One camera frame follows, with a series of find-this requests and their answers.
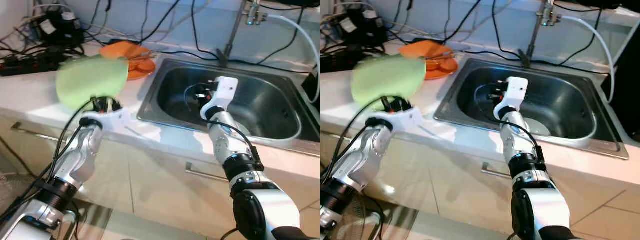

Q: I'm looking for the orange bowl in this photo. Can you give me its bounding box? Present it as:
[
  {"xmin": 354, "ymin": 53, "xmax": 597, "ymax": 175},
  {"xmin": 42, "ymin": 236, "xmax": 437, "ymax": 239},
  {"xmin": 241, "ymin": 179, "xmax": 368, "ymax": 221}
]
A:
[
  {"xmin": 398, "ymin": 40, "xmax": 454, "ymax": 63},
  {"xmin": 99, "ymin": 41, "xmax": 153, "ymax": 66}
]

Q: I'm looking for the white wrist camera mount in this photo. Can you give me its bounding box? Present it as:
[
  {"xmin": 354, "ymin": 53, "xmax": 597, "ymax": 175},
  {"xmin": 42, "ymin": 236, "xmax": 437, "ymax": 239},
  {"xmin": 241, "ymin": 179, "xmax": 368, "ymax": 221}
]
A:
[
  {"xmin": 502, "ymin": 76, "xmax": 530, "ymax": 109},
  {"xmin": 372, "ymin": 107, "xmax": 426, "ymax": 134},
  {"xmin": 79, "ymin": 109, "xmax": 132, "ymax": 135},
  {"xmin": 210, "ymin": 76, "xmax": 240, "ymax": 110}
]

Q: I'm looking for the black charger box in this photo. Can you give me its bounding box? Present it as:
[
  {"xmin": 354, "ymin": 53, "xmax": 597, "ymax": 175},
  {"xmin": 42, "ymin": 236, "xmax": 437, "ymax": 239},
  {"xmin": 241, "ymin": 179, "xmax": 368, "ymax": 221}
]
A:
[
  {"xmin": 337, "ymin": 7, "xmax": 389, "ymax": 46},
  {"xmin": 32, "ymin": 10, "xmax": 86, "ymax": 48}
]

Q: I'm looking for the orange plate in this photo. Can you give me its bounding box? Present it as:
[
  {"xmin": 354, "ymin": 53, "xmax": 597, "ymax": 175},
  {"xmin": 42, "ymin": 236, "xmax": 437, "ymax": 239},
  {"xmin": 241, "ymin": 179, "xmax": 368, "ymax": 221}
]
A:
[
  {"xmin": 125, "ymin": 57, "xmax": 157, "ymax": 81},
  {"xmin": 425, "ymin": 56, "xmax": 460, "ymax": 81}
]

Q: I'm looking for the black power strip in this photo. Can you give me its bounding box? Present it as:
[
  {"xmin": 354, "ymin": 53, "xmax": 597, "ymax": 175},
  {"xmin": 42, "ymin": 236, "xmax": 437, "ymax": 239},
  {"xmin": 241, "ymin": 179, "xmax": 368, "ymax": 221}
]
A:
[
  {"xmin": 0, "ymin": 52, "xmax": 66, "ymax": 77},
  {"xmin": 320, "ymin": 50, "xmax": 359, "ymax": 74}
]

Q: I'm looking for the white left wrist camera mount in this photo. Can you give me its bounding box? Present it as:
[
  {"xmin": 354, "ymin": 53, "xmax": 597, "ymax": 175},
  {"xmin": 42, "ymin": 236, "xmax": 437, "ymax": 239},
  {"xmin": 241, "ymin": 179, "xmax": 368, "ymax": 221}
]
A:
[
  {"xmin": 372, "ymin": 107, "xmax": 426, "ymax": 134},
  {"xmin": 79, "ymin": 109, "xmax": 132, "ymax": 135}
]

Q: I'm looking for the white faucet hose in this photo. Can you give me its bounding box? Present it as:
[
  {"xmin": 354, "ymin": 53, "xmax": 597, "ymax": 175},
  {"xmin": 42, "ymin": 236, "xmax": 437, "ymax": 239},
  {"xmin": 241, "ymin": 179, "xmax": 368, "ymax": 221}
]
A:
[
  {"xmin": 267, "ymin": 14, "xmax": 321, "ymax": 104},
  {"xmin": 560, "ymin": 15, "xmax": 616, "ymax": 104}
]

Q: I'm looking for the stainless steel sink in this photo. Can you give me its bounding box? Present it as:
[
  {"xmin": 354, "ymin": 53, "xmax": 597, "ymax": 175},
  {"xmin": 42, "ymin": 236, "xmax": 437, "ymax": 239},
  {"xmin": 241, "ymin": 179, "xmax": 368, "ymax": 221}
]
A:
[
  {"xmin": 433, "ymin": 58, "xmax": 630, "ymax": 161},
  {"xmin": 136, "ymin": 58, "xmax": 321, "ymax": 157}
]

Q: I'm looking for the metal spoon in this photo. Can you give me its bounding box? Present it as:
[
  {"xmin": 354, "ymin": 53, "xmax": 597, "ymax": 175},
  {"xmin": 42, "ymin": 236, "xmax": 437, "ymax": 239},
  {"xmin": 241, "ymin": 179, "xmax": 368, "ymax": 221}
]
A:
[
  {"xmin": 127, "ymin": 50, "xmax": 159, "ymax": 62},
  {"xmin": 425, "ymin": 49, "xmax": 457, "ymax": 61}
]

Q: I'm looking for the black wall cable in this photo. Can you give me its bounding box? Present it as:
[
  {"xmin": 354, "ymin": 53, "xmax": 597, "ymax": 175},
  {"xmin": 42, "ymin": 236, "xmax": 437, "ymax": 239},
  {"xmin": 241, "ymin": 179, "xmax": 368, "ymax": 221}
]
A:
[
  {"xmin": 191, "ymin": 0, "xmax": 223, "ymax": 57},
  {"xmin": 491, "ymin": 0, "xmax": 523, "ymax": 57}
]

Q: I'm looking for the metal sink faucet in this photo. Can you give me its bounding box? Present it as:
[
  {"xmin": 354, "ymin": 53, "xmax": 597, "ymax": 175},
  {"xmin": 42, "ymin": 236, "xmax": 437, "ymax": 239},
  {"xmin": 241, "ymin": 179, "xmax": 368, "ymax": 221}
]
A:
[
  {"xmin": 517, "ymin": 0, "xmax": 564, "ymax": 69},
  {"xmin": 217, "ymin": 0, "xmax": 271, "ymax": 69}
]

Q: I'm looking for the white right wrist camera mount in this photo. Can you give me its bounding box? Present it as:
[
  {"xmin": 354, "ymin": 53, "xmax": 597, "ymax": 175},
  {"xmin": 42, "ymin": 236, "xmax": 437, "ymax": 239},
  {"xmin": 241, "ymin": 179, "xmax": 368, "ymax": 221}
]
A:
[
  {"xmin": 210, "ymin": 76, "xmax": 240, "ymax": 110},
  {"xmin": 502, "ymin": 76, "xmax": 530, "ymax": 109}
]

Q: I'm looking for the light green plate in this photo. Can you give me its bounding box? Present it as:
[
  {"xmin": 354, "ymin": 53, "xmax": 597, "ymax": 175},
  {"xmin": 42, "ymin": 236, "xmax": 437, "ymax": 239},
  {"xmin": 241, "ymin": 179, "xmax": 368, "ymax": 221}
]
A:
[
  {"xmin": 55, "ymin": 56, "xmax": 130, "ymax": 112},
  {"xmin": 350, "ymin": 54, "xmax": 427, "ymax": 109}
]

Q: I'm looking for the metal cabinet handle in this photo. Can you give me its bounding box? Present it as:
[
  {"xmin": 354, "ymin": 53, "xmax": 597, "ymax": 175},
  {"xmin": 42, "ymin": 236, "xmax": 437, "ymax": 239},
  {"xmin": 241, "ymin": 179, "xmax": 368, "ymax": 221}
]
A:
[
  {"xmin": 185, "ymin": 162, "xmax": 234, "ymax": 184},
  {"xmin": 11, "ymin": 121, "xmax": 62, "ymax": 144},
  {"xmin": 481, "ymin": 162, "xmax": 516, "ymax": 180}
]

